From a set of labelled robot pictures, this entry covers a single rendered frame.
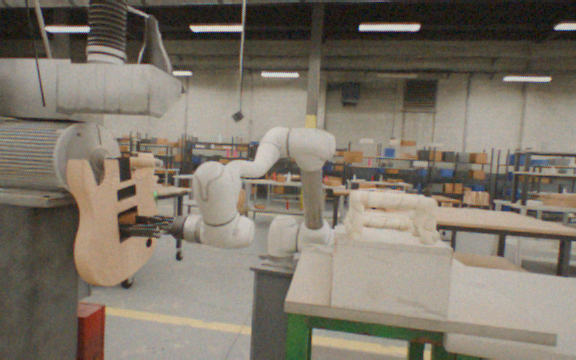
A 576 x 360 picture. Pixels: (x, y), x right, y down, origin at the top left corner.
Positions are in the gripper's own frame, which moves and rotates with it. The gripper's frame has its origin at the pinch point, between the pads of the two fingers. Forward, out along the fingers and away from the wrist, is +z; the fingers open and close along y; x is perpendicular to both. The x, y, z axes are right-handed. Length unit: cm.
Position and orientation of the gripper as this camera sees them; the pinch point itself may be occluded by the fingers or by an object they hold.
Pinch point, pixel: (129, 223)
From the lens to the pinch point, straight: 111.5
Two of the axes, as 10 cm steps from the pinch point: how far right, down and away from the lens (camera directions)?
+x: 0.3, -9.8, -2.1
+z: -9.9, -0.6, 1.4
